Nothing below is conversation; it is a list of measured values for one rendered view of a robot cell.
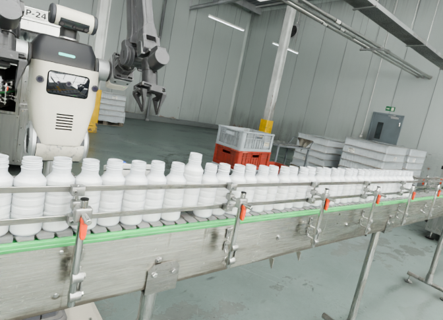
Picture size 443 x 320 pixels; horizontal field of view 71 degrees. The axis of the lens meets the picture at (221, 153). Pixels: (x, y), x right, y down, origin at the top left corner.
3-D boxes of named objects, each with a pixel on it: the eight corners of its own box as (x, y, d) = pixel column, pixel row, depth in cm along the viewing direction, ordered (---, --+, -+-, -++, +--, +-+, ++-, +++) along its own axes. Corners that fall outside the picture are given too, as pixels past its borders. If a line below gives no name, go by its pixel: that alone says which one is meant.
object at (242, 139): (240, 151, 339) (244, 131, 335) (214, 142, 366) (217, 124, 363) (271, 152, 383) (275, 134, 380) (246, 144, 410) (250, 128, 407)
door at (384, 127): (385, 178, 1026) (403, 115, 993) (356, 169, 1101) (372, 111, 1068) (386, 178, 1032) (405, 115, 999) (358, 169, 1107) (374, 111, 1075)
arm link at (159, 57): (157, 48, 122) (136, 42, 116) (172, 35, 113) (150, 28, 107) (158, 77, 120) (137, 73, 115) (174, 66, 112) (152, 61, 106)
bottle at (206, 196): (188, 212, 98) (198, 161, 95) (202, 210, 102) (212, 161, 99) (200, 220, 93) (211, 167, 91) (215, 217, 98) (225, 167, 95)
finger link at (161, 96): (167, 113, 115) (167, 89, 117) (151, 109, 110) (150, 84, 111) (156, 117, 120) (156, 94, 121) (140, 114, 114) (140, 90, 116)
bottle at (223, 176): (204, 208, 104) (214, 160, 101) (222, 210, 105) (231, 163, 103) (207, 215, 98) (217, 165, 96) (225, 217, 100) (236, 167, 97)
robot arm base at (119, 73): (111, 53, 135) (113, 78, 132) (118, 43, 129) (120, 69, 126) (130, 58, 140) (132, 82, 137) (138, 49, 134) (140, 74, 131)
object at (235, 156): (236, 170, 343) (240, 151, 339) (211, 160, 371) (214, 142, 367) (268, 169, 387) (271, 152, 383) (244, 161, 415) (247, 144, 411)
